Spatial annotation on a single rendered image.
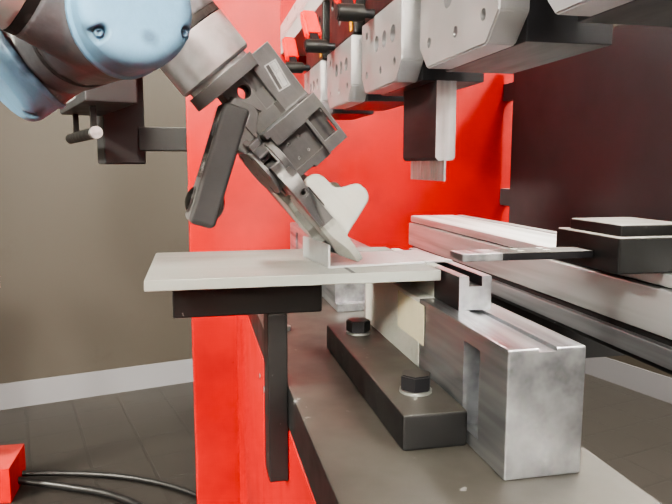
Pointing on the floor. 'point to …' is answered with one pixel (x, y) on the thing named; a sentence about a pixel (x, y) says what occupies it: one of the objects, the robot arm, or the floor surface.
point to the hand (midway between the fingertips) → (335, 251)
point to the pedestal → (11, 468)
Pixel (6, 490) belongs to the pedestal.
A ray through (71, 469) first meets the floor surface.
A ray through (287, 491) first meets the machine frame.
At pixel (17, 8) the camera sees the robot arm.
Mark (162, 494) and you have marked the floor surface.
